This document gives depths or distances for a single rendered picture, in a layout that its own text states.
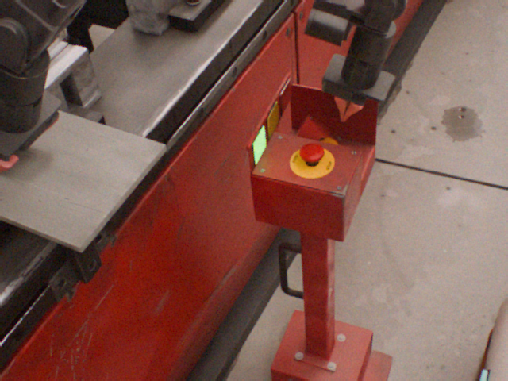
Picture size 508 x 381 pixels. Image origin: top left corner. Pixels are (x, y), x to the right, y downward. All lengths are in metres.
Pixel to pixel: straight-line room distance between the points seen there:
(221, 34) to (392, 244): 0.97
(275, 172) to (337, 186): 0.10
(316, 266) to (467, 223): 0.81
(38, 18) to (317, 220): 0.64
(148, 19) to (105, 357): 0.58
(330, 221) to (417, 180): 1.07
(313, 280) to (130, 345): 0.39
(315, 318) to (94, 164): 0.80
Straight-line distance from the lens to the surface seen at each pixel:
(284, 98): 1.25
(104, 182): 0.89
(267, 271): 1.96
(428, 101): 2.51
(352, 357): 1.73
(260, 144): 1.18
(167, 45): 1.30
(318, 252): 1.39
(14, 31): 0.72
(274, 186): 1.17
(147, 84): 1.22
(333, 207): 1.16
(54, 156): 0.95
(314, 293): 1.51
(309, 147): 1.17
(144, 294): 1.29
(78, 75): 1.16
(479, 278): 2.04
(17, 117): 0.84
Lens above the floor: 1.62
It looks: 47 degrees down
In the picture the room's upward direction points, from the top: 7 degrees counter-clockwise
